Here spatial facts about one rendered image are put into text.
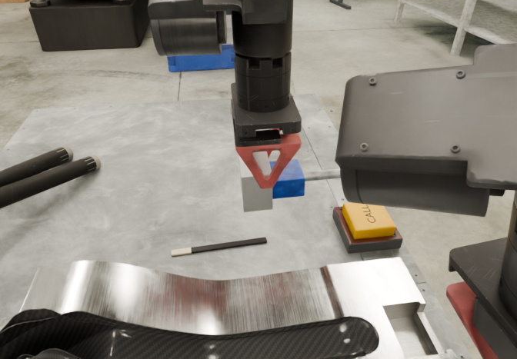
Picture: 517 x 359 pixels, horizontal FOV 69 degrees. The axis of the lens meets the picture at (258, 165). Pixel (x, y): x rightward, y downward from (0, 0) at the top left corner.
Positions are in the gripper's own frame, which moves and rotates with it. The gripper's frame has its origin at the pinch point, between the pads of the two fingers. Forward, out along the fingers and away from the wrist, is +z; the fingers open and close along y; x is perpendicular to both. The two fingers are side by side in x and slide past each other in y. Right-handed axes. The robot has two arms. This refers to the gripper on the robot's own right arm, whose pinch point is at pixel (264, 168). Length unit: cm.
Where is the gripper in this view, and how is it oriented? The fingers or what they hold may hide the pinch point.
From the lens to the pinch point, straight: 45.2
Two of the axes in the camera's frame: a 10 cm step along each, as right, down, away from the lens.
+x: 9.9, -0.8, 0.8
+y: 1.1, 5.8, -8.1
